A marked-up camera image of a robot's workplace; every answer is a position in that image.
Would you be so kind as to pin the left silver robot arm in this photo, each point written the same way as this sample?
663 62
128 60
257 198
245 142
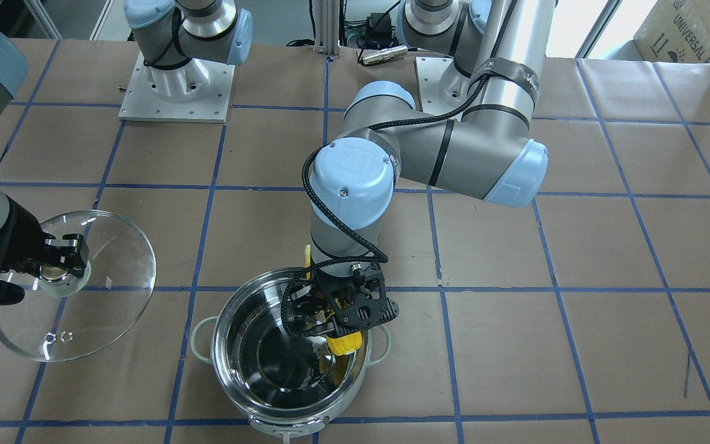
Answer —
480 149

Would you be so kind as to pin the pale green cooking pot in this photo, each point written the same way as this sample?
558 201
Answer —
287 387

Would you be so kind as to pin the glass pot lid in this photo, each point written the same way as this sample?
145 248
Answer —
64 317

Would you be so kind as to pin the yellow plastic corn cob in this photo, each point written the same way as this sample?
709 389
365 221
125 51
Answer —
340 346

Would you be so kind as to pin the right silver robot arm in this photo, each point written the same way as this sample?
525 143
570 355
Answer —
172 35

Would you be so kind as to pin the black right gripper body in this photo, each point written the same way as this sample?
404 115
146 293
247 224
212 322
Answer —
15 240

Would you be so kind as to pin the cardboard box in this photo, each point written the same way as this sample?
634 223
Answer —
676 31

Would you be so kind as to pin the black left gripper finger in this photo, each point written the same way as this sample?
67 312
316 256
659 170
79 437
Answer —
306 310
330 329

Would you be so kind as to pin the aluminium frame post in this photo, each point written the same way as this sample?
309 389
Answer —
327 22

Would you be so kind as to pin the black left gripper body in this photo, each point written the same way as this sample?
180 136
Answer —
303 308

